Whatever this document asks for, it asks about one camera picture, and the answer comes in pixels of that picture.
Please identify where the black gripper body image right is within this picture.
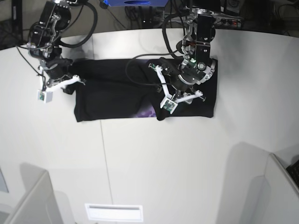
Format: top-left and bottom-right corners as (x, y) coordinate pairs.
(167, 68), (198, 93)

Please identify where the blue box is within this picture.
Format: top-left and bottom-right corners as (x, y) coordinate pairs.
(104, 0), (168, 7)

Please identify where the white partition panel left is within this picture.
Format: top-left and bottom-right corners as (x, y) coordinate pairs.
(0, 170), (63, 224)

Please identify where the white table slot plate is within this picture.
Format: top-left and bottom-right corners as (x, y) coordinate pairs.
(85, 203), (143, 222)

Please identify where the black keyboard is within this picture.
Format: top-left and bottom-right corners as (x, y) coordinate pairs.
(286, 161), (299, 187)

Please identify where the black T-shirt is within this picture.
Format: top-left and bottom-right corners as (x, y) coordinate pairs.
(65, 59), (218, 122)

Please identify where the black cabinet edge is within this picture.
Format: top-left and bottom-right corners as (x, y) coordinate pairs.
(11, 0), (23, 45)

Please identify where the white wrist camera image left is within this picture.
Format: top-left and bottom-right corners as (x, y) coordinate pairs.
(37, 76), (74, 103)

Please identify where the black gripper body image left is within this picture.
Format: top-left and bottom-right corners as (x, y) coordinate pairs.
(39, 57), (72, 85)

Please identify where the white partition panel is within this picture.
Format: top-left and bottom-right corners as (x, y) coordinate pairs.
(262, 154), (299, 224)
(0, 170), (63, 224)

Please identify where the white partition panel right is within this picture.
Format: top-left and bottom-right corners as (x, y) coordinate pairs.
(262, 154), (299, 224)

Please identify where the white power strip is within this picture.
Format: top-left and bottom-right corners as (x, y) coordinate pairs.
(161, 13), (245, 27)

